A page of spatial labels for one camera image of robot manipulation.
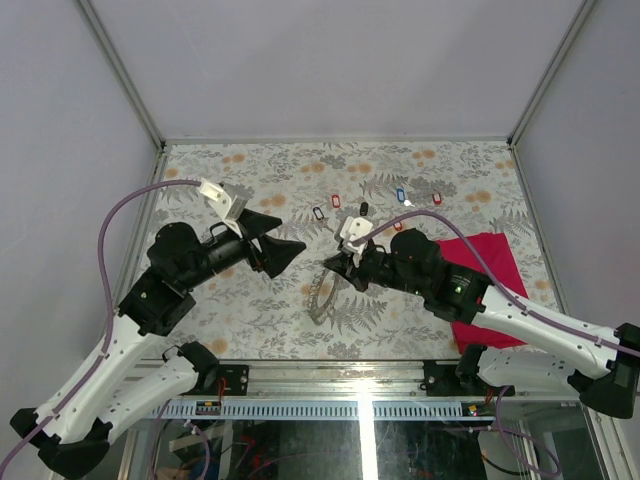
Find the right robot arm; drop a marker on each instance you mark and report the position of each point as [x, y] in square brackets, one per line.
[600, 364]

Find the black key tag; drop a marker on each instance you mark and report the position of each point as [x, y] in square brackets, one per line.
[320, 220]

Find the grey slotted cable duct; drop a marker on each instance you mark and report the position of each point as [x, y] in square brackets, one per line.
[314, 410]

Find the aluminium mounting rail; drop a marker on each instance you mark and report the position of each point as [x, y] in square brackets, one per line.
[330, 377]

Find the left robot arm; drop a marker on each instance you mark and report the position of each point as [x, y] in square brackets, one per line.
[75, 429]

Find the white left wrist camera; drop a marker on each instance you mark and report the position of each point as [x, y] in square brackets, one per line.
[228, 202]

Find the right aluminium frame post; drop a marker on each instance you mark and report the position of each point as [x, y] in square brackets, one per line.
[561, 53]

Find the left aluminium frame post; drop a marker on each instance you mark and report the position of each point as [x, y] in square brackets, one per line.
[107, 47]

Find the large silver keyring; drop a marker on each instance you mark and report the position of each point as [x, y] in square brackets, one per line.
[322, 294]

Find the aluminium frame post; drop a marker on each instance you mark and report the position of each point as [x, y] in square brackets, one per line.
[561, 53]
[107, 47]

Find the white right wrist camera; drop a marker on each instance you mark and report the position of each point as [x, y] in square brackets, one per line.
[352, 237]

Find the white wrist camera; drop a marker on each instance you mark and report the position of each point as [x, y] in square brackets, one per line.
[352, 237]
[228, 202]

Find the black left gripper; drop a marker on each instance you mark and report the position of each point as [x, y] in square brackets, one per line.
[277, 253]

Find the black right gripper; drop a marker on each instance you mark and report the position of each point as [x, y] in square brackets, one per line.
[343, 263]

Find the floral table mat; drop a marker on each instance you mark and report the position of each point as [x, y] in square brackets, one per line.
[240, 314]

